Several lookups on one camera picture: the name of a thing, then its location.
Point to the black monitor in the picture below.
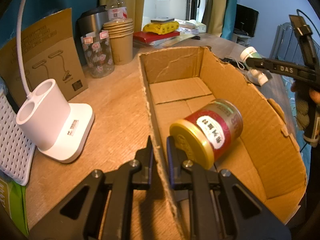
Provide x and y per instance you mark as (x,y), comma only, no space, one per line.
(245,21)

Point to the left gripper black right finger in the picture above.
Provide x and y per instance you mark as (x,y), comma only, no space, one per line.
(179,177)

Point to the red gold tin can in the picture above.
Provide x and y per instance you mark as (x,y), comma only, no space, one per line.
(208,133)

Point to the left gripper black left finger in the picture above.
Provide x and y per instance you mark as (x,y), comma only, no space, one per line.
(141,180)

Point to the grey white flat box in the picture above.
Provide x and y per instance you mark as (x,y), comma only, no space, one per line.
(162,20)

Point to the white perforated plastic basket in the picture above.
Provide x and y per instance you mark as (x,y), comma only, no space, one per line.
(17,150)

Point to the white paper boxes pile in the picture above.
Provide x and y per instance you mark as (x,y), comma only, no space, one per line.
(191,27)

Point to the green box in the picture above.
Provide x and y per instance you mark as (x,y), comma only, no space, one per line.
(13,201)

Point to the clear plastic water bottle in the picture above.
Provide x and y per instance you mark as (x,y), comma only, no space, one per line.
(116,10)

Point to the brown cardboard lamp package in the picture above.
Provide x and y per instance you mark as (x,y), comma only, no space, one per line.
(49,51)

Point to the white pill bottle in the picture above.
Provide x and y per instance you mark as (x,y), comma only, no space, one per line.
(252,60)

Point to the red book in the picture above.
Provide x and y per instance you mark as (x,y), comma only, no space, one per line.
(153,38)

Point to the right hand in glove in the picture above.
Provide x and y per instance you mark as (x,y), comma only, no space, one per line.
(302,95)

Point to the yellow tissue pack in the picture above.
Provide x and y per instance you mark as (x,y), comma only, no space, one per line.
(161,28)

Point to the stack of paper cups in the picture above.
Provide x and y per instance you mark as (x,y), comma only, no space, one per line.
(121,37)

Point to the patterned glass jar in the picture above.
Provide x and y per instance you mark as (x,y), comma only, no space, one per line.
(97,51)

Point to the steel thermos mug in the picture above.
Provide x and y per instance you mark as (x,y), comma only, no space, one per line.
(89,21)

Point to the white desk lamp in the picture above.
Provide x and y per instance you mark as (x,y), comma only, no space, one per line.
(58,129)

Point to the brown cardboard box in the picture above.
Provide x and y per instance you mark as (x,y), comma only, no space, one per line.
(265,158)

